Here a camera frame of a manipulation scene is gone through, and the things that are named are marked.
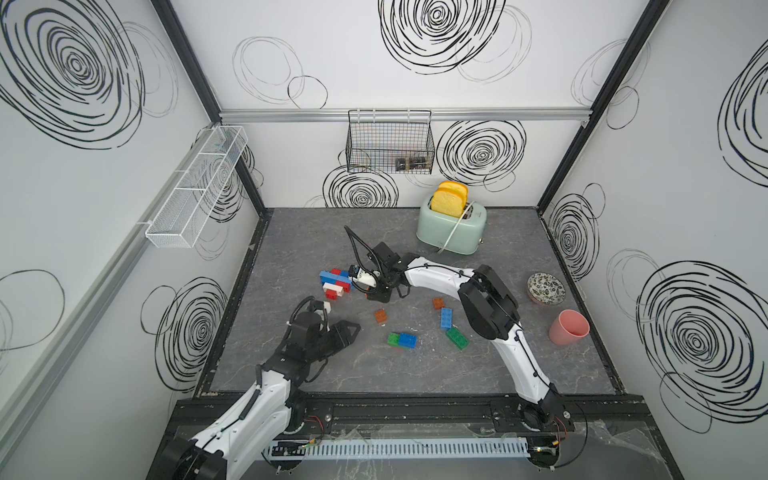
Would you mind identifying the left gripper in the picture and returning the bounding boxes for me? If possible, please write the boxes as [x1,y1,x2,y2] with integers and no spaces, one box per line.
[305,319,360,364]

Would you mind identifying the white rectangular brick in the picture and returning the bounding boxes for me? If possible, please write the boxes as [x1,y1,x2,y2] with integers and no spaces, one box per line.
[322,283,345,299]

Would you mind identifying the red rectangular brick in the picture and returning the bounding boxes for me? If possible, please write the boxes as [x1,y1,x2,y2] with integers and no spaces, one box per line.
[335,280,351,293]

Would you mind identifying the light blue long brick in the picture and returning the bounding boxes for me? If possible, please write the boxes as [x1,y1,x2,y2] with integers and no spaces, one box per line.
[319,271,351,285]

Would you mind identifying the blue square brick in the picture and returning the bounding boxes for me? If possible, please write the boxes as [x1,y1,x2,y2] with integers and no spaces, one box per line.
[398,333,418,349]

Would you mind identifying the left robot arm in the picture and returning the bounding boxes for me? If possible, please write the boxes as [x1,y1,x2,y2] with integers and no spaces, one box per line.
[148,308,361,479]

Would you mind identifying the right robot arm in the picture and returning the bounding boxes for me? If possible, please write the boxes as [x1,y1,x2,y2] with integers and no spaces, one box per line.
[344,226,569,430]

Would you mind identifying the mint green toaster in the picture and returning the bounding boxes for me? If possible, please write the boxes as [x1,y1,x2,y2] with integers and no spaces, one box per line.
[416,197,488,255]

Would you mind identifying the dark object in basket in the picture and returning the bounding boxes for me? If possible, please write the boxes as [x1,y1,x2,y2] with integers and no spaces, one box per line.
[395,157,431,172]

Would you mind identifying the yellow toast slice front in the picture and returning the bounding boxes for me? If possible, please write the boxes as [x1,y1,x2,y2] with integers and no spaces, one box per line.
[430,188,466,218]

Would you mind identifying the yellow toast slice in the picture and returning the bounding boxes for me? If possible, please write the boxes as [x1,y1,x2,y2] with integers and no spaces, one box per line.
[438,181,468,204]
[430,188,466,218]

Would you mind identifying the light blue vertical brick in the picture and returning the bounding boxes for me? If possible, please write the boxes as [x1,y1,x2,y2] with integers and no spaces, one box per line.
[440,308,453,330]

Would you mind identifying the green flat brick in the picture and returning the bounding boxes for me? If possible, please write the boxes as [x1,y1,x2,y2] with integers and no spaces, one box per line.
[446,327,469,350]

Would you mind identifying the yellow toast slice back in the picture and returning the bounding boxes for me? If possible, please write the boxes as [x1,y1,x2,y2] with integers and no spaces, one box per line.
[438,181,468,204]

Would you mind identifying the speckled plate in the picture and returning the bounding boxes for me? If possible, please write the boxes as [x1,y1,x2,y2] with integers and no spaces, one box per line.
[526,272,566,306]

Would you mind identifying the pink cup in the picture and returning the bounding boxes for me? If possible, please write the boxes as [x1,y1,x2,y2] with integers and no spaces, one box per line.
[549,309,591,346]

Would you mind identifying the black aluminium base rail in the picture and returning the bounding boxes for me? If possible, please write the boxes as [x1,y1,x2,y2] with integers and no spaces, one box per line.
[295,392,651,435]

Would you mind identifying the black wire basket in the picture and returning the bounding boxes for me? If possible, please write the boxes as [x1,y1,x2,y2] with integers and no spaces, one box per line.
[344,109,436,175]

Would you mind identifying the white toaster cable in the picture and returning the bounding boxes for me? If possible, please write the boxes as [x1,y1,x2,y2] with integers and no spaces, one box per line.
[436,200,476,254]

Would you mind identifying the white wire shelf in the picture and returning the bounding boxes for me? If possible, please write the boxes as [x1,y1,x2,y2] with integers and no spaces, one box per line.
[145,125,247,249]

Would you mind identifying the white cable duct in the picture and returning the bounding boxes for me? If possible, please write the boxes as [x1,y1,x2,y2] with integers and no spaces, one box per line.
[263,438,530,461]

